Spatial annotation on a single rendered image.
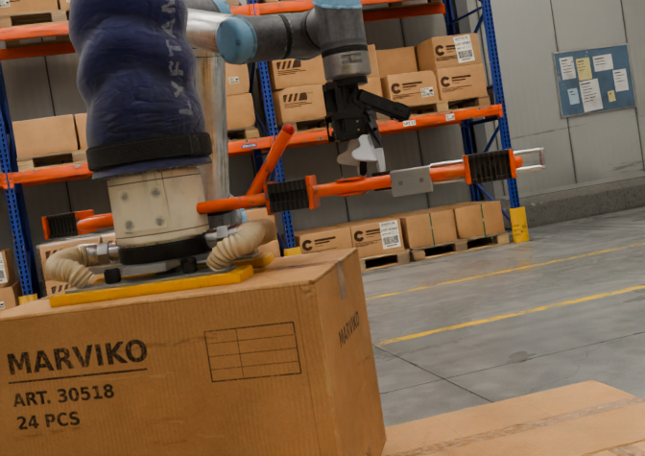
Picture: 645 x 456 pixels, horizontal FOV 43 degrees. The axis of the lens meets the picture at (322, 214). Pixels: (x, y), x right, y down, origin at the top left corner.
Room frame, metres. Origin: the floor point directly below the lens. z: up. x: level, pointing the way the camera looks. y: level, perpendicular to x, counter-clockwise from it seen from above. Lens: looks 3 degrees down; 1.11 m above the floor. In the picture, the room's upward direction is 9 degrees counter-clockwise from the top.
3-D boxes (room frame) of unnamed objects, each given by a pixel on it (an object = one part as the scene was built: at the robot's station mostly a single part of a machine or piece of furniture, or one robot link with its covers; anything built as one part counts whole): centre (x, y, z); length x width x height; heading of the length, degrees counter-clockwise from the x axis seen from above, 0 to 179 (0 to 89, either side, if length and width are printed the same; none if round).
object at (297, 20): (1.70, -0.03, 1.40); 0.12 x 0.12 x 0.09; 29
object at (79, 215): (1.82, 0.55, 1.09); 0.09 x 0.08 x 0.05; 172
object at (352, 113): (1.60, -0.08, 1.22); 0.09 x 0.08 x 0.12; 102
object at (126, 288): (1.43, 0.31, 0.98); 0.34 x 0.10 x 0.05; 82
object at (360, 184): (1.61, 0.08, 1.08); 0.93 x 0.30 x 0.04; 82
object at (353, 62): (1.60, -0.09, 1.31); 0.10 x 0.09 x 0.05; 12
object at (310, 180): (1.48, 0.05, 1.08); 0.10 x 0.08 x 0.06; 172
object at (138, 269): (1.52, 0.30, 1.02); 0.34 x 0.25 x 0.06; 82
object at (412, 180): (1.45, -0.16, 1.08); 0.07 x 0.07 x 0.04; 82
